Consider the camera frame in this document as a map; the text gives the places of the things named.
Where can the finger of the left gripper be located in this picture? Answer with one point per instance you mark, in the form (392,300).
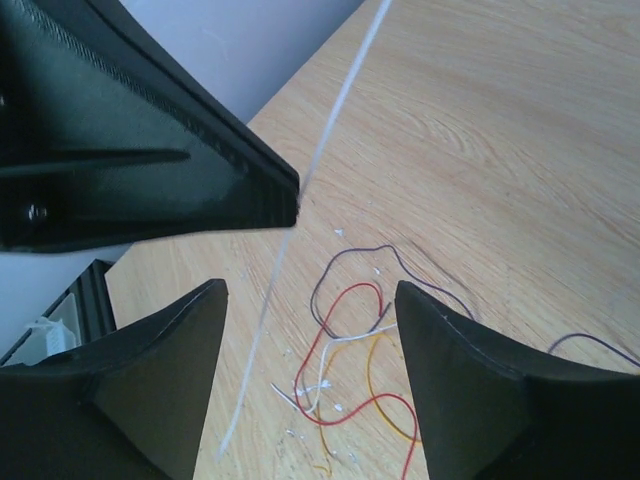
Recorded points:
(107,140)

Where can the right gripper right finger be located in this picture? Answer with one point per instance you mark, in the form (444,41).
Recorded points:
(489,407)

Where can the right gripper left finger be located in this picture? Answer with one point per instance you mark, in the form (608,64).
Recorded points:
(130,405)

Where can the black aluminium frame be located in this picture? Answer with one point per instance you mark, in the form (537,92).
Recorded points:
(82,314)

